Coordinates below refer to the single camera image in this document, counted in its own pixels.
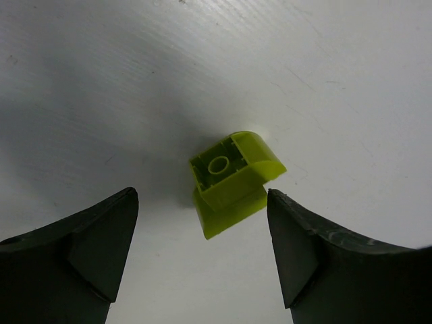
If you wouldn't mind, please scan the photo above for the lime green arch lego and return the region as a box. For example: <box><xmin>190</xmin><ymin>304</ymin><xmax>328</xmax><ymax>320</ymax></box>
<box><xmin>189</xmin><ymin>131</ymin><xmax>287</xmax><ymax>240</ymax></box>

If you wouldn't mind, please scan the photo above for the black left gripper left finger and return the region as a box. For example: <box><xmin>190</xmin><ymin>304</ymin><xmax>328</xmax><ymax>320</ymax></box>
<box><xmin>1</xmin><ymin>187</ymin><xmax>138</xmax><ymax>323</ymax></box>

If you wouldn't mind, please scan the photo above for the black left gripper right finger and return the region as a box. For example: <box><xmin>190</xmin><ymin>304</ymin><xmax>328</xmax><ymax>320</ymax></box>
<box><xmin>267</xmin><ymin>189</ymin><xmax>431</xmax><ymax>323</ymax></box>

